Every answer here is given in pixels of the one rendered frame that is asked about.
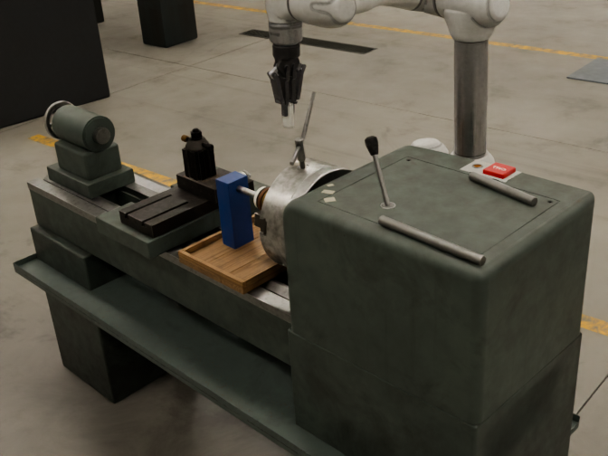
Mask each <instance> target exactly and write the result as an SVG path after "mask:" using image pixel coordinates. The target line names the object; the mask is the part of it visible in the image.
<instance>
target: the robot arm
mask: <svg viewBox="0 0 608 456"><path fill-rule="evenodd" d="M379 5H384V6H391V7H395V8H400V9H404V10H408V11H416V12H424V13H426V14H432V15H436V16H439V17H442V18H444V20H445V22H446V24H447V26H448V29H449V33H450V35H451V38H452V39H453V40H454V150H453V151H452V152H451V155H454V156H458V157H465V158H468V159H473V160H479V161H483V162H487V163H490V164H494V163H495V160H494V157H493V156H492V155H491V154H490V152H489V151H488V150H486V146H487V101H488V58H489V38H490V37H491V35H492V34H493V33H494V29H495V27H496V26H497V25H499V24H500V23H501V22H502V21H503V20H504V19H505V18H506V16H507V14H508V10H509V0H265V6H266V11H267V14H268V17H269V34H270V41H271V42H272V43H273V45H272V56H273V57H274V60H275V62H274V64H273V67H274V68H273V69H272V70H271V71H268V72H267V75H268V76H269V78H270V80H271V87H272V91H273V95H274V99H275V102H276V103H278V104H280V105H281V115H282V116H283V127H284V128H294V115H293V114H294V113H295V104H297V103H298V102H297V101H296V100H299V99H300V93H301V87H302V81H303V74H304V71H305V69H306V64H302V63H300V62H299V57H300V43H299V42H301V41H302V22H303V23H305V24H310V25H314V26H317V27H323V28H338V27H341V26H344V25H346V24H348V23H349V22H350V21H351V20H352V19H353V18H354V16H355V14H361V13H364V12H366V11H369V10H371V9H373V8H375V7H377V6H379ZM296 94H297V95H296ZM411 146H415V147H423V148H427V149H431V150H435V151H440V152H443V153H447V154H449V150H448V149H447V147H446V146H444V145H443V143H442V142H440V141H439V140H437V139H435V138H420V139H417V140H415V141H414V142H413V143H412V144H411Z"/></svg>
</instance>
